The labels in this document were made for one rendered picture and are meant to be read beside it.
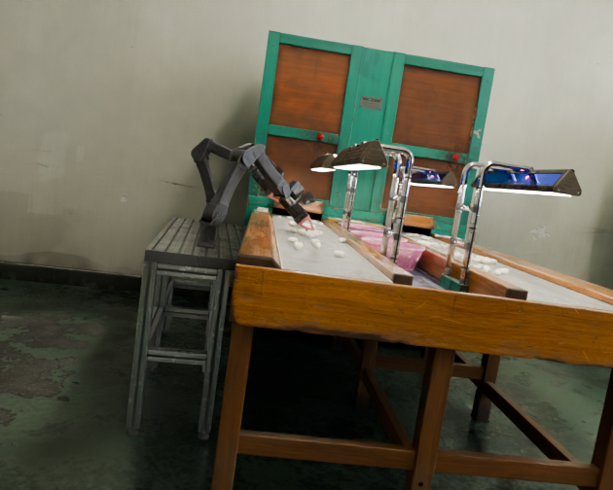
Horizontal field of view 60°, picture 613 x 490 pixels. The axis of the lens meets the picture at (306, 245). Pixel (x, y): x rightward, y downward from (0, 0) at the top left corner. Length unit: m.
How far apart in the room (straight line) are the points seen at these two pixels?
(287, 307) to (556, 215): 3.66
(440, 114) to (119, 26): 2.23
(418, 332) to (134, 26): 3.16
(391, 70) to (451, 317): 2.10
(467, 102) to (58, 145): 2.72
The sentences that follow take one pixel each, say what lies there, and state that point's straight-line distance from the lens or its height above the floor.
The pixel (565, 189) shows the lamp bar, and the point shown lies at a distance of 1.66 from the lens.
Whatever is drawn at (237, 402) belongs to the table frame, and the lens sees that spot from 1.54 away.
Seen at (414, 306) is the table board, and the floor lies 0.69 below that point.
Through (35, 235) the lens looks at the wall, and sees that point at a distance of 4.18.
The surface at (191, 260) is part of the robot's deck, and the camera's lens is 1.87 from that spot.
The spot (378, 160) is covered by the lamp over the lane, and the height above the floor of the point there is 1.06.
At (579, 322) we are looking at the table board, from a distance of 1.65.
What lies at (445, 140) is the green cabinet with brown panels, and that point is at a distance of 3.39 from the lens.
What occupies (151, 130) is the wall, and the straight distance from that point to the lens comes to 3.98.
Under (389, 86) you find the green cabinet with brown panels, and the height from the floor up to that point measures 1.59.
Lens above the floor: 0.98
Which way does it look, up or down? 7 degrees down
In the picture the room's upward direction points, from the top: 8 degrees clockwise
